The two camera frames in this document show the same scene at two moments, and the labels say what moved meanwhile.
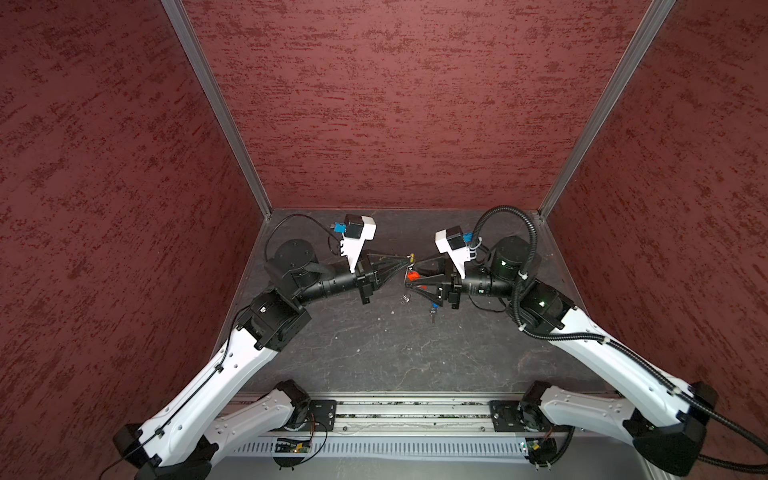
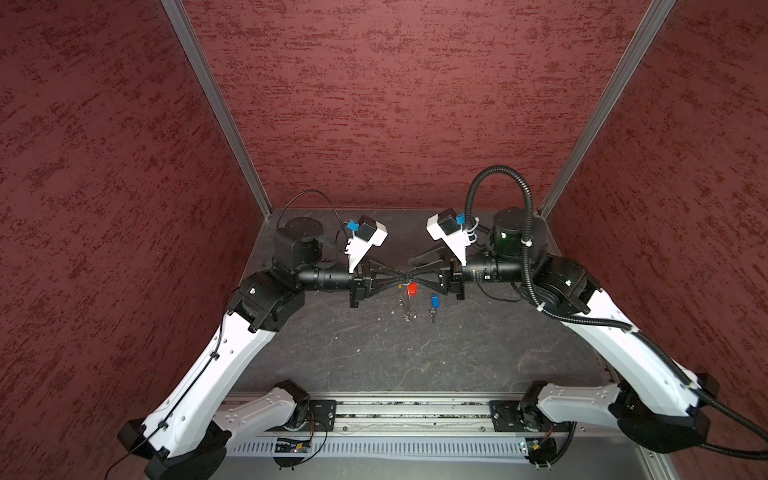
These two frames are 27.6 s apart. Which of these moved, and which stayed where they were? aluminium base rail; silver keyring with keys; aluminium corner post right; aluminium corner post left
Moved: silver keyring with keys
Stayed: aluminium corner post right; aluminium base rail; aluminium corner post left
